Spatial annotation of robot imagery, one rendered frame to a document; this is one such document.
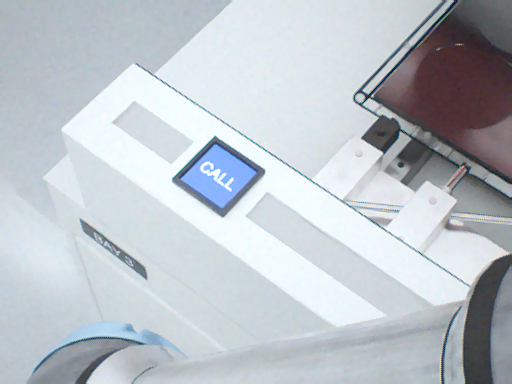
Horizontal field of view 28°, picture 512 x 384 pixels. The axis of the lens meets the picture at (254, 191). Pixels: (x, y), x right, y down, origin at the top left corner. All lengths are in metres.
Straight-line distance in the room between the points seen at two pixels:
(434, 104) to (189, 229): 0.28
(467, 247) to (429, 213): 0.05
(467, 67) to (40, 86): 1.30
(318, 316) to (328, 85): 0.36
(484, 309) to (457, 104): 0.58
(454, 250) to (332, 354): 0.45
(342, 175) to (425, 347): 0.48
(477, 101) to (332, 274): 0.26
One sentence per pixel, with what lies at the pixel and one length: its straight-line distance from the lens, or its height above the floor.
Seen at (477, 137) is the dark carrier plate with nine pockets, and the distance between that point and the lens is 0.97.
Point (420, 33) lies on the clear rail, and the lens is 1.03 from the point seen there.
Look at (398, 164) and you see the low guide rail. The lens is 1.00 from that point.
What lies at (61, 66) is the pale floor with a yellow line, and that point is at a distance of 2.19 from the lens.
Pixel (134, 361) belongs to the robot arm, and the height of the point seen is 1.10.
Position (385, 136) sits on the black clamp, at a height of 0.90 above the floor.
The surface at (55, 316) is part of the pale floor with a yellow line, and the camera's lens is 1.89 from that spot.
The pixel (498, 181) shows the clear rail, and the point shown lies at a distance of 0.94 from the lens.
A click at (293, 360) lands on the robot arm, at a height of 1.21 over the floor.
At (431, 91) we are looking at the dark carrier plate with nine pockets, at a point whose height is 0.90.
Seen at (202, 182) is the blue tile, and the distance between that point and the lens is 0.85.
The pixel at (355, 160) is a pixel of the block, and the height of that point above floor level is 0.91.
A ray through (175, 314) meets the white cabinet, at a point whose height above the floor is 0.73.
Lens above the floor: 1.69
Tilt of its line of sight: 59 degrees down
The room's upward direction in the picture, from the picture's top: 2 degrees counter-clockwise
